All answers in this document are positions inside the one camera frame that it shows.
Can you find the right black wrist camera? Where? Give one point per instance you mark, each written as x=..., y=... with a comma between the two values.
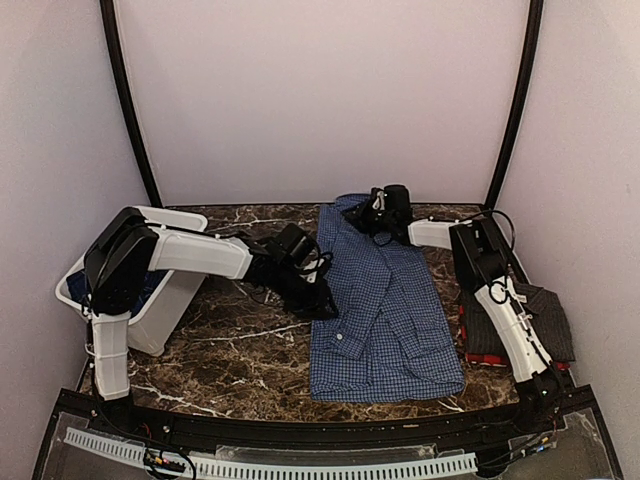
x=394, y=197

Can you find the white slotted cable duct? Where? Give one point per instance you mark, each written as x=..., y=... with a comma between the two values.
x=258, y=463

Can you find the black frame post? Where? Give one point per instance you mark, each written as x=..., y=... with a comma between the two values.
x=521, y=89
x=128, y=109

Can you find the folded black striped shirt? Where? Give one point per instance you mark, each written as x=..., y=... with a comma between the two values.
x=534, y=299

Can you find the white plastic bin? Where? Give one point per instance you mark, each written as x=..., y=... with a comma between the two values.
x=149, y=330

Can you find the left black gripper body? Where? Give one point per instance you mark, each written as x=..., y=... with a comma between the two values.
x=300, y=300

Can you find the blue checked long sleeve shirt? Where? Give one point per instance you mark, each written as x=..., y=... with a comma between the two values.
x=391, y=340

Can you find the folded red plaid shirt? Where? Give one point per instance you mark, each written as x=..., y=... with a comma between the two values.
x=485, y=358

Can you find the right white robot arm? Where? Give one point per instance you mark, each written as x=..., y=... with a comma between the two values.
x=481, y=267

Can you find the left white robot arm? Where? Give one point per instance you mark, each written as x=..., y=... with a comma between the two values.
x=130, y=246

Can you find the left black frame post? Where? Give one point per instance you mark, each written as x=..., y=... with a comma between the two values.
x=128, y=109

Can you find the right black frame post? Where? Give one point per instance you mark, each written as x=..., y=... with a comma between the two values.
x=521, y=89

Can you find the dark blue plaid shirt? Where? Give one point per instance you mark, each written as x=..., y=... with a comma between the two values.
x=78, y=290

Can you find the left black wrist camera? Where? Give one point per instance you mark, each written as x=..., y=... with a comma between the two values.
x=296, y=250

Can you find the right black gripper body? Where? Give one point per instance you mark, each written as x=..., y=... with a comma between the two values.
x=373, y=229

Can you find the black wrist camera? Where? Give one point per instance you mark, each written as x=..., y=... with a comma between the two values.
x=394, y=197
x=296, y=250

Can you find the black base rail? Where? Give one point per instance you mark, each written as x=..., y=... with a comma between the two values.
x=571, y=443

